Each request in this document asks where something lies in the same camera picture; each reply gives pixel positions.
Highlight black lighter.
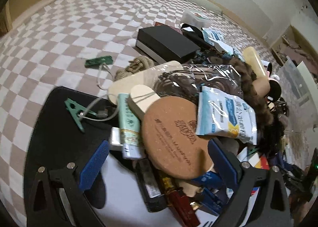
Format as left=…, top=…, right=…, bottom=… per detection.
left=135, top=159, right=167, bottom=212

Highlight black disc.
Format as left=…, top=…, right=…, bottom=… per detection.
left=267, top=79, right=282, bottom=99

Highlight round wooden coaster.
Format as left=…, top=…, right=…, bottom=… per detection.
left=141, top=96, right=216, bottom=180

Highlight grey cable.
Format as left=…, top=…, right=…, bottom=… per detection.
left=81, top=64, right=120, bottom=120

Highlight white drawer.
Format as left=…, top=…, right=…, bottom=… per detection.
left=297, top=60, right=318, bottom=101

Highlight black feather duster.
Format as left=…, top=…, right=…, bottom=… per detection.
left=256, top=103, right=289, bottom=158

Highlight clear plastic lidded box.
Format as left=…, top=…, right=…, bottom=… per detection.
left=180, top=8, right=211, bottom=27

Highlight pile of assorted items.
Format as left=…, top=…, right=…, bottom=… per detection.
left=0, top=0, right=318, bottom=217

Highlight brown fur piece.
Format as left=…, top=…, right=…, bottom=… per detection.
left=229, top=57, right=274, bottom=128

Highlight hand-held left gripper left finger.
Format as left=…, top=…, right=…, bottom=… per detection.
left=26, top=140, right=110, bottom=227

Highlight dark wig in clear bag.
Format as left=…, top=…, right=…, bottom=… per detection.
left=151, top=62, right=245, bottom=108

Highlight wooden wardrobe niche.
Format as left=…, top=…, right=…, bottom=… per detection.
left=270, top=24, right=318, bottom=68

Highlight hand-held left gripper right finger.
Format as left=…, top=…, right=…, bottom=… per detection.
left=207, top=139, right=292, bottom=227

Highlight red gold tube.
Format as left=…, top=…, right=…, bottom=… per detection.
left=159, top=172, right=200, bottom=227

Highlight green circuit board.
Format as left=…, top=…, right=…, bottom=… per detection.
left=84, top=55, right=113, bottom=68

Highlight pink clothes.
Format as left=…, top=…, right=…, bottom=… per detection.
left=278, top=41, right=316, bottom=66

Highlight pale wooden board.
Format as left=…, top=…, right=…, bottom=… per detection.
left=108, top=60, right=183, bottom=106

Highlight black rectangular box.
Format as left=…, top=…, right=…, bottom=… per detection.
left=135, top=26, right=202, bottom=65

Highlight pale yellow tube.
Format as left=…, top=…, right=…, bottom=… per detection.
left=242, top=46, right=267, bottom=78

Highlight clear white blue sachet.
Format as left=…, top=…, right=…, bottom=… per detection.
left=195, top=85, right=257, bottom=145

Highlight green plastic clip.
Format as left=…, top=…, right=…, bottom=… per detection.
left=64, top=98, right=96, bottom=133

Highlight shiny blue tube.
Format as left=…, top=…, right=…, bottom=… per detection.
left=199, top=187, right=230, bottom=216

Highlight pale green tube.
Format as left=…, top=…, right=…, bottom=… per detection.
left=117, top=93, right=146, bottom=160

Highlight coiled beige rope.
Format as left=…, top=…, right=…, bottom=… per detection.
left=115, top=55, right=156, bottom=82

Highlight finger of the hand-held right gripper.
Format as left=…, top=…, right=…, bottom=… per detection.
left=282, top=166, right=307, bottom=183
left=286, top=181, right=312, bottom=201

